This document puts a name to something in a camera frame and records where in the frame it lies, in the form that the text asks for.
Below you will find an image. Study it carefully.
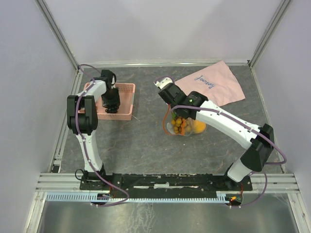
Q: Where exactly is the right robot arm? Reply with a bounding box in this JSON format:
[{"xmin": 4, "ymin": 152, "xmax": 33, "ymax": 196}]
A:
[{"xmin": 155, "ymin": 78, "xmax": 274, "ymax": 190}]

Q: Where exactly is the brown longan bunch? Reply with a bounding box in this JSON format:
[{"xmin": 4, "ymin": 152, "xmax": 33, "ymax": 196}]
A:
[{"xmin": 167, "ymin": 117, "xmax": 192, "ymax": 136}]

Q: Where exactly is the black grape bunch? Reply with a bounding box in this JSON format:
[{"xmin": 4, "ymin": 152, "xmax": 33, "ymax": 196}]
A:
[{"xmin": 105, "ymin": 105, "xmax": 119, "ymax": 114}]

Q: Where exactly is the clear zip top bag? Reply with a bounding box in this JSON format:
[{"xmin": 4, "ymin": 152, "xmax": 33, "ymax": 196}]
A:
[{"xmin": 162, "ymin": 105, "xmax": 207, "ymax": 136}]

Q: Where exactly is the pink cloth with lettering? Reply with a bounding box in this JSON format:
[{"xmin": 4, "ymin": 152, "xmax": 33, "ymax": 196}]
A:
[{"xmin": 175, "ymin": 61, "xmax": 245, "ymax": 106}]

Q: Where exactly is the light blue cable duct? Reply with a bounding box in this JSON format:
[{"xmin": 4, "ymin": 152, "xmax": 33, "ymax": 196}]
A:
[{"xmin": 46, "ymin": 192, "xmax": 242, "ymax": 204}]

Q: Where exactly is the pink plastic basket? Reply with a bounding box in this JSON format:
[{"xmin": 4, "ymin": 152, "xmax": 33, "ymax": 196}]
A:
[{"xmin": 86, "ymin": 83, "xmax": 136, "ymax": 121}]

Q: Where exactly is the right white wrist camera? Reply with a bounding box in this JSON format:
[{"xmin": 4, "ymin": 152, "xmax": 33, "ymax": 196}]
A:
[{"xmin": 154, "ymin": 77, "xmax": 174, "ymax": 89}]

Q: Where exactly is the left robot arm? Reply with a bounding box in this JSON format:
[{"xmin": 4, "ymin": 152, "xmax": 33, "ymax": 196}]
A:
[{"xmin": 67, "ymin": 69, "xmax": 121, "ymax": 189}]

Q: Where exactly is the yellow peach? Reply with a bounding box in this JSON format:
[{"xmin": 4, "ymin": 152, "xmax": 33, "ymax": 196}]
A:
[{"xmin": 192, "ymin": 120, "xmax": 207, "ymax": 133}]

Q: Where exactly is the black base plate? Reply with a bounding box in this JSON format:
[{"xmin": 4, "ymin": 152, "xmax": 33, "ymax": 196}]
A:
[{"xmin": 78, "ymin": 173, "xmax": 253, "ymax": 200}]

